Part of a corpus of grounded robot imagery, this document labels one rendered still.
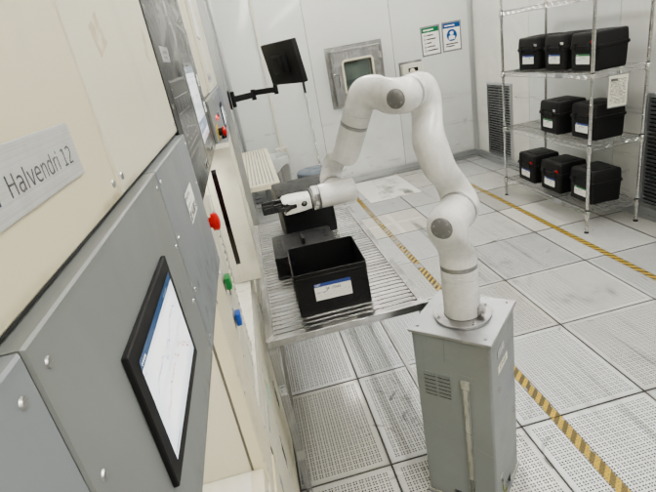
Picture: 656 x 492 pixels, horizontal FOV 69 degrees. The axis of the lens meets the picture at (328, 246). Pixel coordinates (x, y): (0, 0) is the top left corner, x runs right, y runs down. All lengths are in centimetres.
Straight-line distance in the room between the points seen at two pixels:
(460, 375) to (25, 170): 148
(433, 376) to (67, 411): 149
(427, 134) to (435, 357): 73
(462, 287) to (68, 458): 137
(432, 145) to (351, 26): 465
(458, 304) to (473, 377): 24
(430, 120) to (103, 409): 126
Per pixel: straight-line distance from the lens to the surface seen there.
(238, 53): 584
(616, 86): 400
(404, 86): 136
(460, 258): 151
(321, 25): 594
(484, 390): 166
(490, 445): 182
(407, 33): 619
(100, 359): 35
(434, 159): 143
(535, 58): 461
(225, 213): 182
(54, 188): 37
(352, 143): 155
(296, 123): 592
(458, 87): 645
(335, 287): 175
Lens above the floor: 166
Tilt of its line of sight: 22 degrees down
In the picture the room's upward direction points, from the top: 11 degrees counter-clockwise
